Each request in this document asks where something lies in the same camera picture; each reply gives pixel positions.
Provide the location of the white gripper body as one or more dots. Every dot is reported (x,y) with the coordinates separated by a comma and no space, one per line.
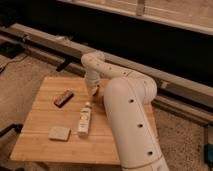
(92,79)

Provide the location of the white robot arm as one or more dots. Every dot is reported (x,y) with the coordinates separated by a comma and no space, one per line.
(125,95)

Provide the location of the white sponge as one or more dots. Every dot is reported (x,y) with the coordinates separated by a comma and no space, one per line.
(59,133)

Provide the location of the dark brown rectangular block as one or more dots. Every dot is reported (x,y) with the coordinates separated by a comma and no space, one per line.
(63,98)

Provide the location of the white plastic bottle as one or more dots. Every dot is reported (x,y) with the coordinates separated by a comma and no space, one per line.
(84,120)

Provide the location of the wooden board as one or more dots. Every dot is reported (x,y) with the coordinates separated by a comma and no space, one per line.
(98,147)

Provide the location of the black device on floor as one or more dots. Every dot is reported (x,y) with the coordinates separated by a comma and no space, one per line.
(10,50)

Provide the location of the black clamp left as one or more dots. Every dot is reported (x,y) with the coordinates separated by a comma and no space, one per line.
(16,127)

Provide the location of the blue object right edge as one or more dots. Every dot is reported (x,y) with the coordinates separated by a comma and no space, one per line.
(208,153)

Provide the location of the long aluminium rail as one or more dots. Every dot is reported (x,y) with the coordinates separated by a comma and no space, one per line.
(176,85)

